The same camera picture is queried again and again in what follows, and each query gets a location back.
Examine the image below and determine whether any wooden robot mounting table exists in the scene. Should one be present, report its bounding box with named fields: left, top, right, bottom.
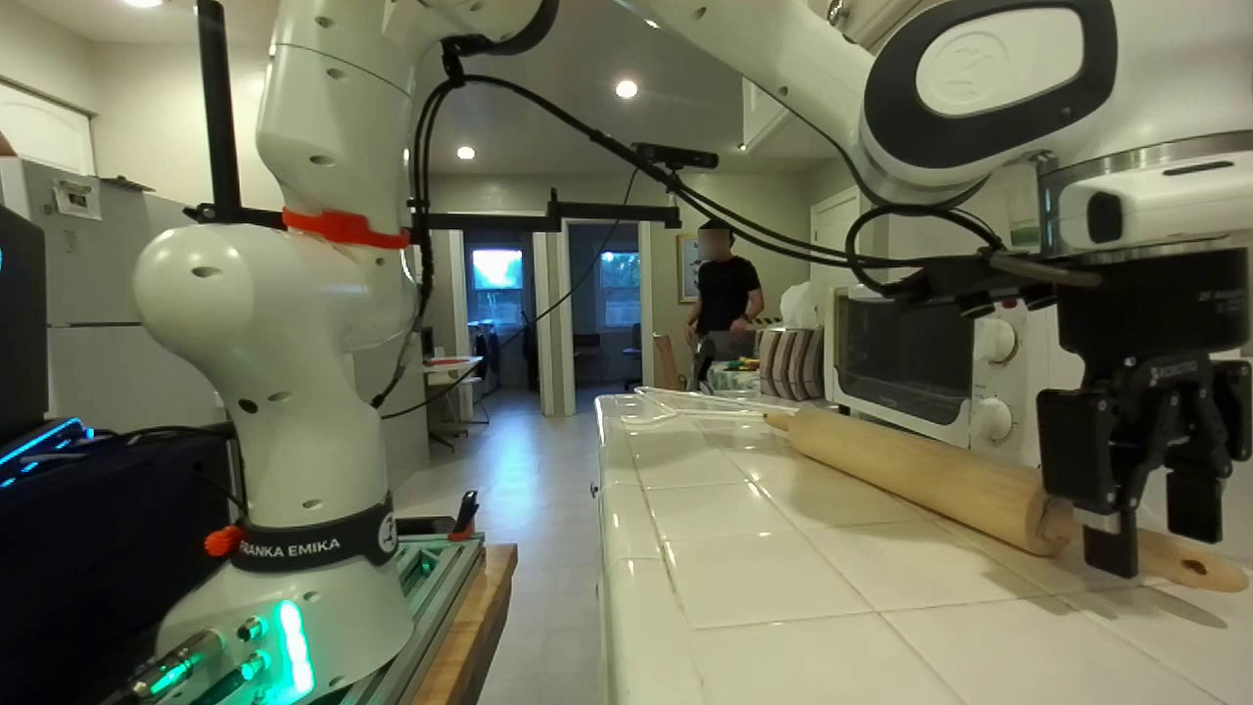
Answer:
left=401, top=539, right=523, bottom=705

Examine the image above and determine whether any person in black shirt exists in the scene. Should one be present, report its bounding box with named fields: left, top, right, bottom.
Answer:
left=687, top=214, right=771, bottom=393

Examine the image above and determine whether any black camera on boom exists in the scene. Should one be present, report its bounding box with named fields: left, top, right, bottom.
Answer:
left=632, top=137, right=724, bottom=172

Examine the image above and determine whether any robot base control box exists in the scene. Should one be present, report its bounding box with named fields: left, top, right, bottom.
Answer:
left=98, top=523, right=490, bottom=705

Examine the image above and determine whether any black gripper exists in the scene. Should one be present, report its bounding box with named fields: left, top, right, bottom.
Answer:
left=1033, top=244, right=1253, bottom=581

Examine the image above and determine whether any clear plastic bag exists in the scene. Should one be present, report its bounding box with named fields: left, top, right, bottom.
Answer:
left=623, top=382, right=797, bottom=438

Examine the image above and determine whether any black equipment case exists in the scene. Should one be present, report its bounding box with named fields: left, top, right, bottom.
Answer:
left=0, top=416, right=237, bottom=705

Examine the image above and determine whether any framed wall picture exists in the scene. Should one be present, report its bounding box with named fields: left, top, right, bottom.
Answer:
left=673, top=231, right=709, bottom=308

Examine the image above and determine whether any black vertical pole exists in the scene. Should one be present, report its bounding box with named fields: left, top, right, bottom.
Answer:
left=179, top=0, right=289, bottom=228

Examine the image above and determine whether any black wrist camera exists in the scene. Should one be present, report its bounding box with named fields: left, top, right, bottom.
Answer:
left=897, top=248, right=1105, bottom=313

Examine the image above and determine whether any black cable bundle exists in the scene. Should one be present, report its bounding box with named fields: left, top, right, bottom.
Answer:
left=370, top=32, right=1050, bottom=411

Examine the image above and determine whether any black computer monitor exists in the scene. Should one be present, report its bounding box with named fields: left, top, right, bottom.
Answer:
left=0, top=203, right=50, bottom=449

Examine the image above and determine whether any wooden rolling pin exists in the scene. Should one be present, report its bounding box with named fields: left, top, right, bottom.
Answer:
left=768, top=406, right=1253, bottom=596

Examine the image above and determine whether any white toaster oven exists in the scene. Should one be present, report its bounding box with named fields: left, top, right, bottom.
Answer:
left=825, top=281, right=1088, bottom=471

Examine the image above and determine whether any white refrigerator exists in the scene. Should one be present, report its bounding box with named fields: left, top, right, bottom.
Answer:
left=0, top=151, right=226, bottom=438

